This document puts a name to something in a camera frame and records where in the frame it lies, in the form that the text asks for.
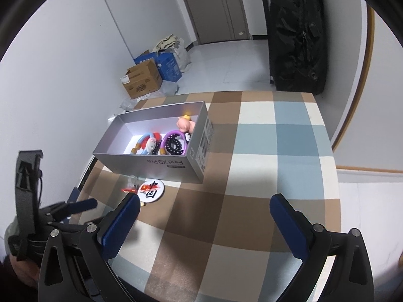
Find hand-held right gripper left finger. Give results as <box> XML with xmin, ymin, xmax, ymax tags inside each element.
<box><xmin>38</xmin><ymin>192</ymin><xmax>141</xmax><ymax>302</ymax></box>

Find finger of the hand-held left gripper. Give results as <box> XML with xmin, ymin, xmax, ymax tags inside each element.
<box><xmin>40</xmin><ymin>199</ymin><xmax>98</xmax><ymax>222</ymax></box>
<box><xmin>47</xmin><ymin>221</ymin><xmax>86</xmax><ymax>231</ymax></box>

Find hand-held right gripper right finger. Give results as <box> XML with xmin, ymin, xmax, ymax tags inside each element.
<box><xmin>270</xmin><ymin>193</ymin><xmax>375</xmax><ymax>302</ymax></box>

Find round white red badge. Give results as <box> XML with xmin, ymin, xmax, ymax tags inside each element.
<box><xmin>139</xmin><ymin>179</ymin><xmax>165</xmax><ymax>201</ymax></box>

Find grey cardboard box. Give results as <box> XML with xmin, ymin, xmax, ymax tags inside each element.
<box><xmin>92</xmin><ymin>101</ymin><xmax>215</xmax><ymax>183</ymax></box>

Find blue cartoon charm bracelet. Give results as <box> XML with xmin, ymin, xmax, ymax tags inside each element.
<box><xmin>130</xmin><ymin>132</ymin><xmax>162</xmax><ymax>155</ymax></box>

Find black spiral hair tie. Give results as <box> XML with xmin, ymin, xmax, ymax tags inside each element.
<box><xmin>165</xmin><ymin>135</ymin><xmax>186</xmax><ymax>155</ymax></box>

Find purple pig charm bracelet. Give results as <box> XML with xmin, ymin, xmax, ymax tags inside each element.
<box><xmin>159</xmin><ymin>115</ymin><xmax>196</xmax><ymax>157</ymax></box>

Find person's left hand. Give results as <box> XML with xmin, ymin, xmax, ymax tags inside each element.
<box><xmin>0</xmin><ymin>252</ymin><xmax>40</xmax><ymax>290</ymax></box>

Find checkered tablecloth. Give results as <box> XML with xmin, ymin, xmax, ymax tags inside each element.
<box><xmin>79</xmin><ymin>91</ymin><xmax>342</xmax><ymax>302</ymax></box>

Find brown cardboard box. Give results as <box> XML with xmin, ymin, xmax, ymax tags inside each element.
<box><xmin>120</xmin><ymin>60</ymin><xmax>163</xmax><ymax>99</ymax></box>

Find blue cardboard box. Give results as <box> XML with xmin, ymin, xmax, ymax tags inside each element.
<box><xmin>134</xmin><ymin>49</ymin><xmax>183</xmax><ymax>82</ymax></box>

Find white plastic bag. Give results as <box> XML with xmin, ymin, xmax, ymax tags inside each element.
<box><xmin>170</xmin><ymin>42</ymin><xmax>192</xmax><ymax>71</ymax></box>

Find large black backpack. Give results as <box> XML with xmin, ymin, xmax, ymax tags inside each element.
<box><xmin>267</xmin><ymin>0</ymin><xmax>328</xmax><ymax>95</ymax></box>

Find beige folded clothes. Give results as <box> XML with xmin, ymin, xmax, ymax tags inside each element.
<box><xmin>153</xmin><ymin>34</ymin><xmax>185</xmax><ymax>53</ymax></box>

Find grey door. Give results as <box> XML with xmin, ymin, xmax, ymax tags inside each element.
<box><xmin>176</xmin><ymin>0</ymin><xmax>252</xmax><ymax>45</ymax></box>

